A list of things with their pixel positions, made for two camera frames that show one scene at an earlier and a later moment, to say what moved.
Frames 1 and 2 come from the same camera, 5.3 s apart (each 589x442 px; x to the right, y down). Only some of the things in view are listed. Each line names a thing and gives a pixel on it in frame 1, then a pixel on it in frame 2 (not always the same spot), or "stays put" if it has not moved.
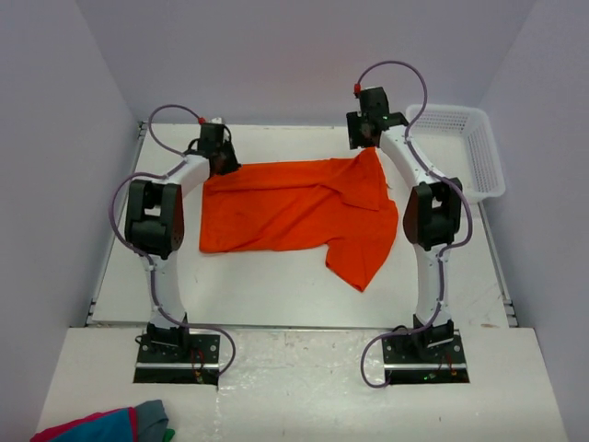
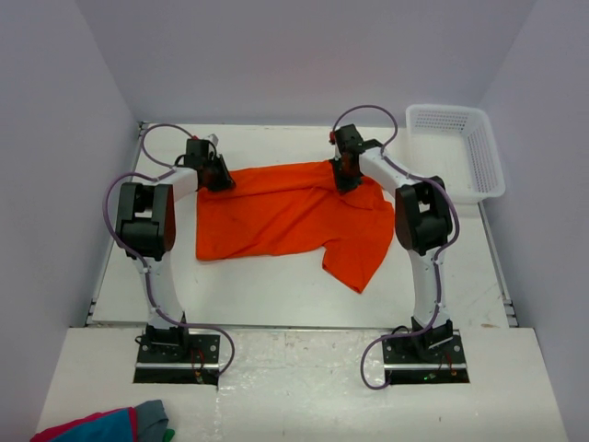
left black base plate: x=194 y=364 stays put
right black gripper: x=362 y=136 -> x=346 y=174
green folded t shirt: x=168 y=435 stays put
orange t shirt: x=340 y=206 stays put
